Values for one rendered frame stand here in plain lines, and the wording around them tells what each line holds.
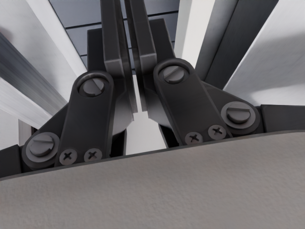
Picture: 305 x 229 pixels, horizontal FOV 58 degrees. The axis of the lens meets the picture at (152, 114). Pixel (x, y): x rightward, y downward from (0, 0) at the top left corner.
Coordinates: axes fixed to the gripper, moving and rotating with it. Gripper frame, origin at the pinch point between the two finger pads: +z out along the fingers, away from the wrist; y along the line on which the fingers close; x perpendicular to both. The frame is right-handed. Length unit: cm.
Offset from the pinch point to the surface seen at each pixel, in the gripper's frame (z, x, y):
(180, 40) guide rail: 5.3, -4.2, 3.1
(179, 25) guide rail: 5.6, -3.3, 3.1
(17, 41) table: 15.6, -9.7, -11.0
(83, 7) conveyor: 7.6, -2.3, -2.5
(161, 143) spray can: 4.3, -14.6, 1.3
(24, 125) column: 15.0, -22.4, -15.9
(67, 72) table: 18.3, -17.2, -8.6
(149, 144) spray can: 4.0, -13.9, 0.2
